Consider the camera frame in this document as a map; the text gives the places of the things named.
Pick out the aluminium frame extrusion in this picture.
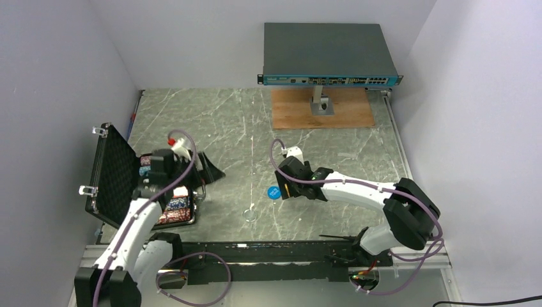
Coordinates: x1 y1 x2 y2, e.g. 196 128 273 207
67 244 107 307

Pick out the yellow blue chip row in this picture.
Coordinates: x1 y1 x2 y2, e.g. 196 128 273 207
166 197 191 211

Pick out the black power cable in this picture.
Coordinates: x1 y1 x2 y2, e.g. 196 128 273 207
431 295 542 307

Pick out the wooden board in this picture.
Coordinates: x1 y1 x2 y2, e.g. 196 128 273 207
271 88 375 130

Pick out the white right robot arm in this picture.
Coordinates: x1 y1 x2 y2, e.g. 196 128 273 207
274 156 440 265

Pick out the black aluminium poker case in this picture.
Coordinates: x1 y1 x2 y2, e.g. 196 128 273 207
79 123 198 228

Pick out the teal network switch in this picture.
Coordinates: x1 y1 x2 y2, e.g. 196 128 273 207
257 22 403 88

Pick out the blue small blind button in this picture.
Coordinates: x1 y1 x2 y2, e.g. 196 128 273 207
267 186 281 200

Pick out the grey metal stand bracket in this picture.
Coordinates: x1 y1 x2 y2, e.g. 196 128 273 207
310 85 334 116

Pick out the red chip row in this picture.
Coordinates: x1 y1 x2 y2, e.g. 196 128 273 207
157 209 192 225

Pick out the clear dealer button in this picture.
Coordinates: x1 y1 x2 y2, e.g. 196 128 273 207
242 209 258 223

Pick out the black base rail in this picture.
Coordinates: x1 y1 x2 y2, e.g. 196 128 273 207
150 232 392 285

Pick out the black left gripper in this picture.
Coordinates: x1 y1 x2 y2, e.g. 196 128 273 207
168 152 225 191

